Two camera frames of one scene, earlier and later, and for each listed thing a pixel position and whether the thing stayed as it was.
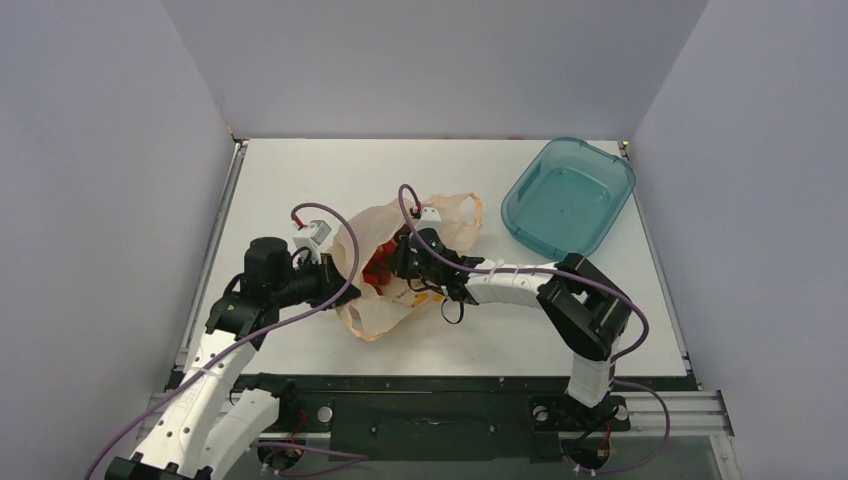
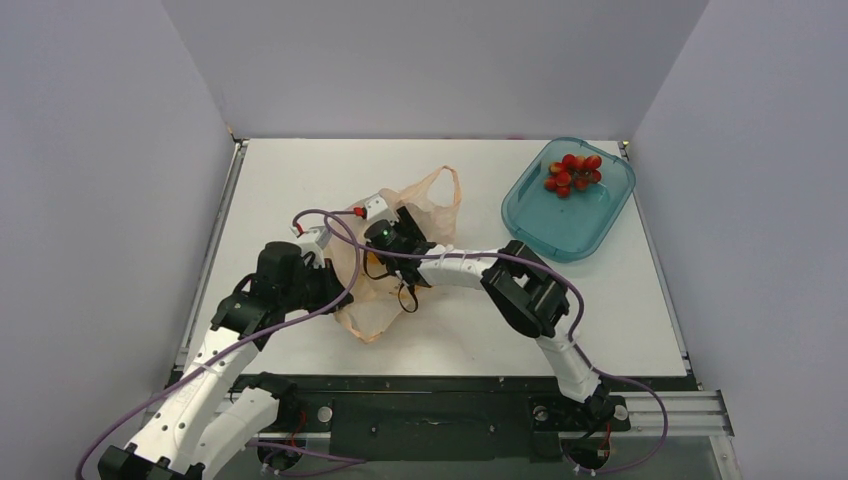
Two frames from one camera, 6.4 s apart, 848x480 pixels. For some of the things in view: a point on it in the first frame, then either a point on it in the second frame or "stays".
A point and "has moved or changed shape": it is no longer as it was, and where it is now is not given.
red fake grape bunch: x=378 y=270 -> x=573 y=170
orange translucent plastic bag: x=454 y=218 has moved or changed shape
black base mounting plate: x=444 y=419 stays
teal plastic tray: x=568 y=198 stays
